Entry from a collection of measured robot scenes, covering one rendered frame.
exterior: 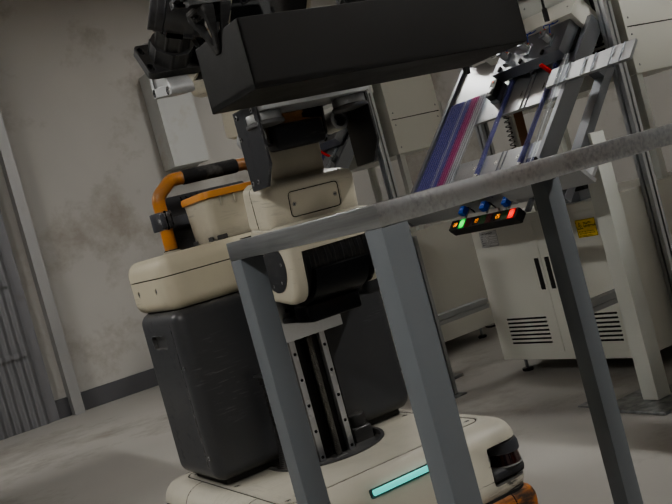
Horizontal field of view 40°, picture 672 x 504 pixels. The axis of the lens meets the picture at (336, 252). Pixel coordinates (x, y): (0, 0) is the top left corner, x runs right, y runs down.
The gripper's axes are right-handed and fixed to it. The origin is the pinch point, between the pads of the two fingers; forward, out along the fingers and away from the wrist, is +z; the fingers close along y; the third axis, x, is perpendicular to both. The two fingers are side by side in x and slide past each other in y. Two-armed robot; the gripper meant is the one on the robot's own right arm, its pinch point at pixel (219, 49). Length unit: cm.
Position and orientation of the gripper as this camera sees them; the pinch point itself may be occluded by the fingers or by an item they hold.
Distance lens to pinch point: 153.1
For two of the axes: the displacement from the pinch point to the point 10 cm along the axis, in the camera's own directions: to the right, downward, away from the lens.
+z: 2.6, 9.7, 0.3
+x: -4.9, 1.1, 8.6
